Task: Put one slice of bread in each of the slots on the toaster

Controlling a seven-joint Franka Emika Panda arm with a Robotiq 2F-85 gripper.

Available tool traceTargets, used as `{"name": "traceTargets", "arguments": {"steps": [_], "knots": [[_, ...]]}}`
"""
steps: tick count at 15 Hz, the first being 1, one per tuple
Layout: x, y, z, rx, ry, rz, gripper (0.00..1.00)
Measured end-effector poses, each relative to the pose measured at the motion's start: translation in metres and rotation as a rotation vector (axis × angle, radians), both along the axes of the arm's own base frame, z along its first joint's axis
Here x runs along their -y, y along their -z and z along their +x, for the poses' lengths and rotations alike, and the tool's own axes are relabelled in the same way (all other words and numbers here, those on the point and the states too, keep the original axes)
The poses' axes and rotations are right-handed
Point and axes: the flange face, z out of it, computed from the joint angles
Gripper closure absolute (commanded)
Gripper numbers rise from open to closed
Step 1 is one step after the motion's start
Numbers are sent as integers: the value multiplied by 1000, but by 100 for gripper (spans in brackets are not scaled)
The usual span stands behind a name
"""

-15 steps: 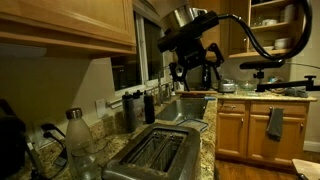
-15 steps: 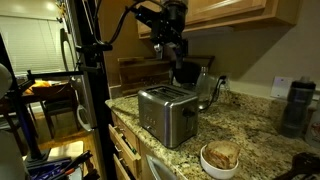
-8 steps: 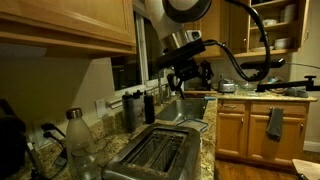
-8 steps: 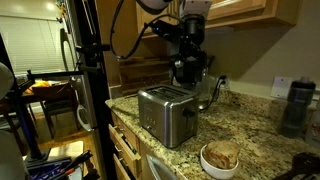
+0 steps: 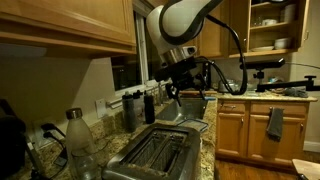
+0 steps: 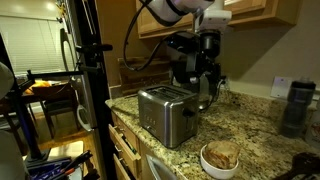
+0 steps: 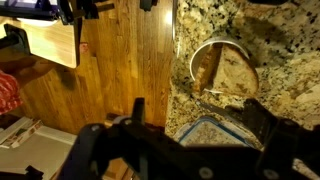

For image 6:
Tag black curved metal object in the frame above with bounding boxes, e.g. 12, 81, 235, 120
272, 151, 320, 180

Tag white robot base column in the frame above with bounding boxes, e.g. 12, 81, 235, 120
0, 129, 28, 180

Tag black power cord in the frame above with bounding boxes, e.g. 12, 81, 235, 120
199, 79, 228, 112

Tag blue tool case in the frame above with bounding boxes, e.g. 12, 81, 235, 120
27, 157, 74, 180

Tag white wall switch plate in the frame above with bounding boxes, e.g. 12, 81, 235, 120
270, 76, 293, 100

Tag tall black frame post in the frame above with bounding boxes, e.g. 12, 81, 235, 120
68, 0, 118, 180

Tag wooden wall cabinet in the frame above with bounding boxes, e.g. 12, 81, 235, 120
135, 0, 304, 40

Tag wooden dining table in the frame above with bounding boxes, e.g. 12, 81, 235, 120
0, 79, 44, 116

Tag stainless steel two-slot toaster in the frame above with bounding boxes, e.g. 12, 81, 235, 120
136, 83, 200, 150

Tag black coffee maker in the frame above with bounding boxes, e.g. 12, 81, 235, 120
169, 54, 193, 87

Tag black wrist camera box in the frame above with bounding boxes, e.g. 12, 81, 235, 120
165, 32, 198, 52

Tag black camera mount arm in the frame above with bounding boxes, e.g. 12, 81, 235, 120
25, 53, 103, 81

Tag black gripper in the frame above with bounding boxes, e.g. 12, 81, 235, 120
186, 31, 223, 101

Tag orange fruit pile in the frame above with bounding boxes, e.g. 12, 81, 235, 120
22, 79, 52, 97

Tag wooden slatted tray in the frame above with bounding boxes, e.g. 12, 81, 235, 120
117, 55, 175, 97

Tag dark grey sports bottle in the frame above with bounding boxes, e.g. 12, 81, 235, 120
280, 77, 317, 139

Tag wooden dining chair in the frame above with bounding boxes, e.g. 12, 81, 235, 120
31, 82, 83, 140

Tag white rounded robot joint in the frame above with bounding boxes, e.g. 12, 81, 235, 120
0, 61, 16, 101

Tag wooden drawer cabinet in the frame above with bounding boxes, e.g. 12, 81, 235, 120
107, 111, 178, 180

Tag black red screwdriver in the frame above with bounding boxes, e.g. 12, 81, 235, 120
49, 149, 95, 179

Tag silver curved appliance handle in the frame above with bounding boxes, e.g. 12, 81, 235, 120
145, 153, 179, 180

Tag white cable loop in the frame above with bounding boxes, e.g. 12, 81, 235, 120
75, 104, 94, 133

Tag white ceramic bowl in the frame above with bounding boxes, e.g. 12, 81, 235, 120
199, 143, 241, 180

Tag white window blinds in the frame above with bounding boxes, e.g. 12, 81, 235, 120
0, 15, 78, 77

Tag wall power outlet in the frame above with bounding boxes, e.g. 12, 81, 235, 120
217, 74, 231, 92

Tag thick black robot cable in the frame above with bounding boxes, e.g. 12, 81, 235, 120
122, 0, 188, 73

